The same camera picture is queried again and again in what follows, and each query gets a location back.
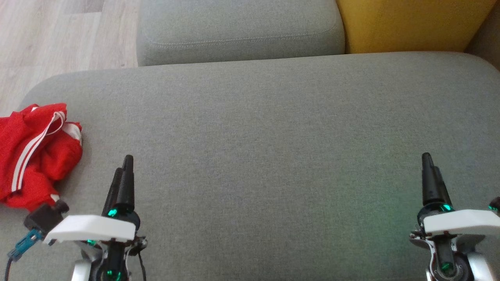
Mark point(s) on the teal left camera connector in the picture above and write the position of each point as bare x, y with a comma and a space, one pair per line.
25, 242

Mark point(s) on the yellow sofa cushion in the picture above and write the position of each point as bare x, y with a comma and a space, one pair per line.
410, 23

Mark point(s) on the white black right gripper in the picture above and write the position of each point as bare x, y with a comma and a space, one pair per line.
461, 222

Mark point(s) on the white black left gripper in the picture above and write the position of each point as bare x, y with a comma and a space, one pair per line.
93, 228

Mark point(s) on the red basketball jersey number 23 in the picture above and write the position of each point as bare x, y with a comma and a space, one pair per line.
15, 140

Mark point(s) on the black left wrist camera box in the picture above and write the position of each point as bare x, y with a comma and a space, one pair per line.
43, 218

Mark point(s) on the large grey sofa seat cushion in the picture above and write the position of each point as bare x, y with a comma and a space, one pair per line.
254, 156

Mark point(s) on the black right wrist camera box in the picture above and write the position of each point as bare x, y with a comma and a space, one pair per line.
495, 203

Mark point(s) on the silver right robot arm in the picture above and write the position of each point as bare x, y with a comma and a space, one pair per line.
480, 269

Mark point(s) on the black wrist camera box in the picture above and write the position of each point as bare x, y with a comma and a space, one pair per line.
495, 203
43, 218

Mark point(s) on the grey sofa back cushion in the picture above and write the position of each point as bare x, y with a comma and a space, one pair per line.
238, 27

